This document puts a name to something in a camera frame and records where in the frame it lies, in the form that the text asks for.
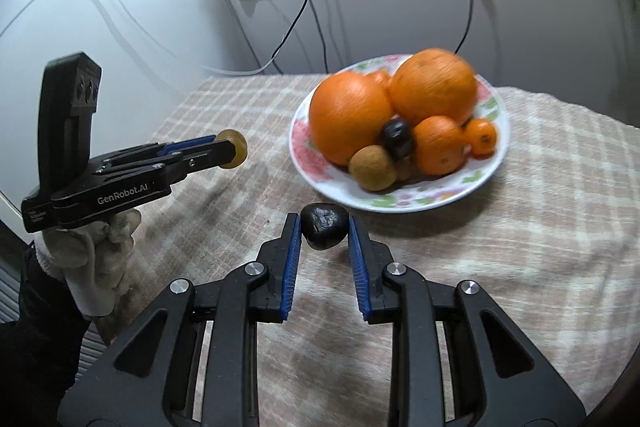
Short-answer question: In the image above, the green-brown kiwi fruit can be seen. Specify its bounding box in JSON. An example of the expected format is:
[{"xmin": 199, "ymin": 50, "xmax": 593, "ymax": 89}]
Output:
[{"xmin": 215, "ymin": 129, "xmax": 248, "ymax": 169}]

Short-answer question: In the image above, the dark plum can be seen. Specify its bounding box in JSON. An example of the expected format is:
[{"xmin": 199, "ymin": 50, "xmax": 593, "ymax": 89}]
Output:
[
  {"xmin": 300, "ymin": 202, "xmax": 349, "ymax": 251},
  {"xmin": 381, "ymin": 118, "xmax": 416, "ymax": 161}
]

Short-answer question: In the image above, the brown longan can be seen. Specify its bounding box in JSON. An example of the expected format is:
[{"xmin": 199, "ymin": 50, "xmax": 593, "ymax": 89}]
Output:
[
  {"xmin": 348, "ymin": 145, "xmax": 397, "ymax": 192},
  {"xmin": 395, "ymin": 156, "xmax": 414, "ymax": 183}
]

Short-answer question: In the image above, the small tangerine with stem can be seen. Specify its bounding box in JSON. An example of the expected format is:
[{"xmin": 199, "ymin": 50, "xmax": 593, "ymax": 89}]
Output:
[{"xmin": 413, "ymin": 116, "xmax": 466, "ymax": 176}]

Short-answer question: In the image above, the small orange kumquat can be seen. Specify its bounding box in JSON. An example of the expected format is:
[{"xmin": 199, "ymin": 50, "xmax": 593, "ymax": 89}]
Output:
[{"xmin": 464, "ymin": 118, "xmax": 498, "ymax": 157}]

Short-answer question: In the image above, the large mandarin orange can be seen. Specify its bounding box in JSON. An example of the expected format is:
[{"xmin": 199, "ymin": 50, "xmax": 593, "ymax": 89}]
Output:
[{"xmin": 388, "ymin": 48, "xmax": 477, "ymax": 124}]

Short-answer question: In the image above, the white gloved left hand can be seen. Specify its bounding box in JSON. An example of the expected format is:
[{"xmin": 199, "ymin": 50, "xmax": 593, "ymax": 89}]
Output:
[{"xmin": 35, "ymin": 209, "xmax": 142, "ymax": 317}]

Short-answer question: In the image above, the floral white plate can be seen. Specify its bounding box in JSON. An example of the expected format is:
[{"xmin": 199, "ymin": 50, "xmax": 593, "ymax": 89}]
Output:
[{"xmin": 288, "ymin": 55, "xmax": 510, "ymax": 213}]

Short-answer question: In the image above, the large navel orange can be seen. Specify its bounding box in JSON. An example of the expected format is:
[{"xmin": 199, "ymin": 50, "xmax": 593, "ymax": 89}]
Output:
[{"xmin": 308, "ymin": 72, "xmax": 394, "ymax": 166}]

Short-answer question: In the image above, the plaid beige tablecloth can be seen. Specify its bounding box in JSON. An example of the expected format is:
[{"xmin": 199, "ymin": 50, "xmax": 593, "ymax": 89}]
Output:
[{"xmin": 98, "ymin": 76, "xmax": 639, "ymax": 426}]

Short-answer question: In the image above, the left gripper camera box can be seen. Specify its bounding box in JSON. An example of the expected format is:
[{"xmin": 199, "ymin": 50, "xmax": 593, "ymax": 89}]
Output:
[{"xmin": 37, "ymin": 52, "xmax": 102, "ymax": 194}]

